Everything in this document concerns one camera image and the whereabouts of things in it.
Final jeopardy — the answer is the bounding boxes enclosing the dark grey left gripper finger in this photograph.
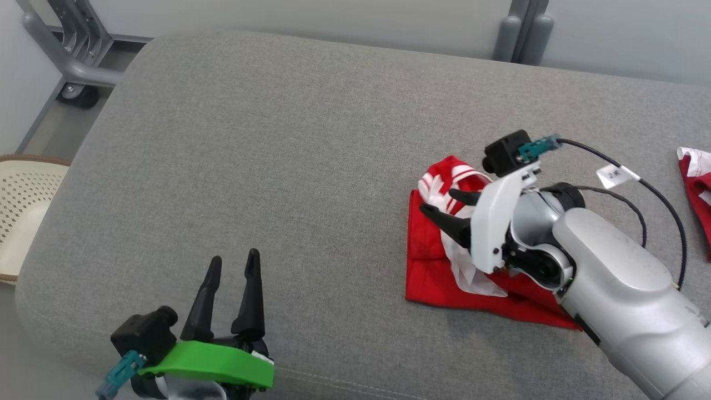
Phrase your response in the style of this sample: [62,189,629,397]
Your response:
[181,256,223,341]
[231,248,267,336]

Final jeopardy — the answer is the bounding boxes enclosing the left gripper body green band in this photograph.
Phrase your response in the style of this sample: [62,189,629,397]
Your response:
[138,333,274,388]

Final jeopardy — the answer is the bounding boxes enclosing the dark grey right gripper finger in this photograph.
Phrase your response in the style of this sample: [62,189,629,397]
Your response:
[447,188,484,207]
[419,203,474,249]

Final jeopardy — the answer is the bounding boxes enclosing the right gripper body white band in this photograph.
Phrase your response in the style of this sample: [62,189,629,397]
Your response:
[471,160,543,274]

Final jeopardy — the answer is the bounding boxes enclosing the red shirt with white sleeves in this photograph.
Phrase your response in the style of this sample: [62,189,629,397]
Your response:
[405,156,584,332]

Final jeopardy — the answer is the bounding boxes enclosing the red shorts with white trim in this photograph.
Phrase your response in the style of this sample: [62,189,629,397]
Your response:
[677,147,711,262]

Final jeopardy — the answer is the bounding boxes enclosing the cream perforated laundry basket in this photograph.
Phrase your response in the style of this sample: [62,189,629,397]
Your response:
[0,154,71,285]

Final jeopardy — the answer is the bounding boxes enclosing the black caster wheel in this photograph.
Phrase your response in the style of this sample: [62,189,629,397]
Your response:
[58,83,101,110]

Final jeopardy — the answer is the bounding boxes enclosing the teal right camera connector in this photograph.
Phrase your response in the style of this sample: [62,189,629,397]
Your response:
[517,134,563,160]

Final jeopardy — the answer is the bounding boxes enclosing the teal camera connector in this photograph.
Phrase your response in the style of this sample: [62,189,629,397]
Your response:
[96,350,146,399]
[517,134,563,160]

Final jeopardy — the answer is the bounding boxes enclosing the teal left camera connector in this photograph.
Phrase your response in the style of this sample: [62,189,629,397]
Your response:
[96,350,146,399]

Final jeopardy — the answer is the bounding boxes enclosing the white cable tag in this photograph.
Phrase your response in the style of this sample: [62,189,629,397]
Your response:
[596,164,641,190]

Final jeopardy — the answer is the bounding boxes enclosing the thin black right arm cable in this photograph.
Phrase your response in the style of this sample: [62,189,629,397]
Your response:
[575,186,648,248]

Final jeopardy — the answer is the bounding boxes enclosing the grey partition post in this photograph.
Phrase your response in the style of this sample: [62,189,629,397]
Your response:
[519,0,555,66]
[494,0,525,63]

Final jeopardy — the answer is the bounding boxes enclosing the black right camera cable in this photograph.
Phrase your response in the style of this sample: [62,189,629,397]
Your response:
[558,139,689,289]

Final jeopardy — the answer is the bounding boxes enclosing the grey metal tube frame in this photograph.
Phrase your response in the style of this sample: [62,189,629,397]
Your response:
[17,0,153,109]

